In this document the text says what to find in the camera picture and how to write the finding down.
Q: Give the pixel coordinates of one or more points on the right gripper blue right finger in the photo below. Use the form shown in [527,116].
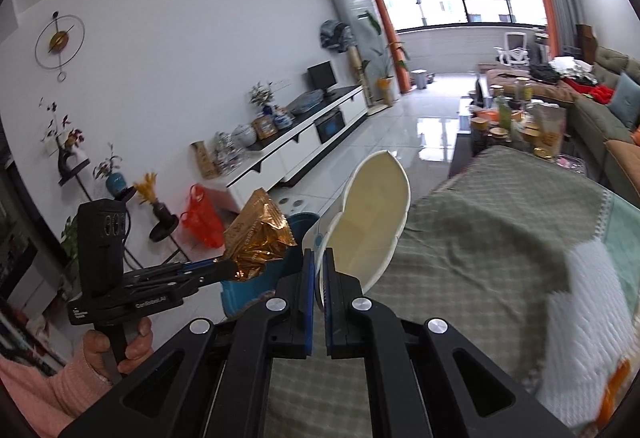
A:
[328,276]

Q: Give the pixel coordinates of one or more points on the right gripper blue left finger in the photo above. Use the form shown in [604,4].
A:
[306,304]

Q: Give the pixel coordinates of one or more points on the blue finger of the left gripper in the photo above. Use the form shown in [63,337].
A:
[215,274]
[191,266]

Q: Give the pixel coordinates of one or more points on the gold foil snack bag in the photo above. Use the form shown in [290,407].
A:
[259,234]

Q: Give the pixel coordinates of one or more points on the pink sleeved left forearm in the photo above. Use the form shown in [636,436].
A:
[49,404]

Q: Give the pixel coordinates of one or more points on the teal plastic trash bin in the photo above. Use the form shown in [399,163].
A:
[235,296]

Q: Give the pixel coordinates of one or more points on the left hand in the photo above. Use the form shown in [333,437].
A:
[111,355]

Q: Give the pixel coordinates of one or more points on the black plant stand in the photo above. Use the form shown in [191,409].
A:
[71,163]

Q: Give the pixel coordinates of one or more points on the orange plastic bag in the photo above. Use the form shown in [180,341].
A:
[201,220]

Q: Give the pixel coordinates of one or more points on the white black tv cabinet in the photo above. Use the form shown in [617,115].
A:
[287,156]

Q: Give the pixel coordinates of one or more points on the patterned tablecloth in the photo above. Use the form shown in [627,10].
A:
[450,341]

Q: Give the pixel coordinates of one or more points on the small black monitor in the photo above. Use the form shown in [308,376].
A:
[322,77]

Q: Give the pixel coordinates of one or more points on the orange curtain left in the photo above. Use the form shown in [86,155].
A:
[385,22]

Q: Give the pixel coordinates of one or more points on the tall green potted plant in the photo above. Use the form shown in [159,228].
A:
[385,63]

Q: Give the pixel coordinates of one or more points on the white standing air conditioner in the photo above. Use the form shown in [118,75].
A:
[365,37]

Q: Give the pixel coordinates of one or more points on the cluttered coffee table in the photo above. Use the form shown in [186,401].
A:
[521,122]

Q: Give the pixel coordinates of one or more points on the white office chair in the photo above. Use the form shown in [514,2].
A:
[514,50]

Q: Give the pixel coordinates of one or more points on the blue cushion near window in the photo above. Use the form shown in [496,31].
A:
[625,101]

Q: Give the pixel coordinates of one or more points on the round wall clock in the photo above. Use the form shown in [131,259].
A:
[59,43]

